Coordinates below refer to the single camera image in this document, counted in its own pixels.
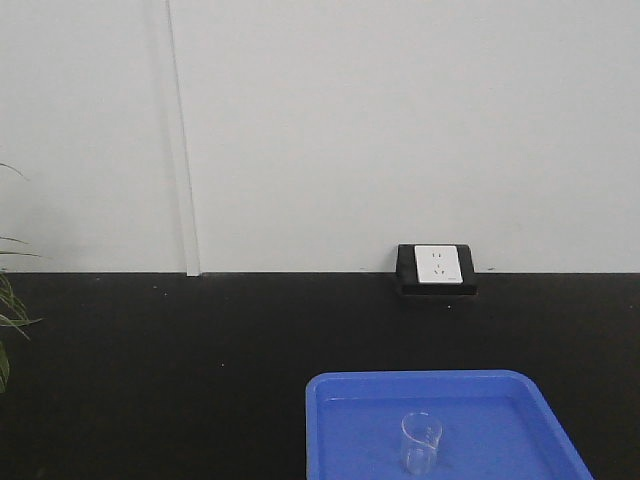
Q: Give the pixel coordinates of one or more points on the clear glass beaker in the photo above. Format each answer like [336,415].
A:
[421,436]

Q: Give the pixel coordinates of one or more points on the blue plastic tray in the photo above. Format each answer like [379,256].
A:
[496,425]

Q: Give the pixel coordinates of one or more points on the white socket in black box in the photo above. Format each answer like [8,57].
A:
[435,270]

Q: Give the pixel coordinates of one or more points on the white wall conduit strip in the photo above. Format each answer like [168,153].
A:
[181,162]

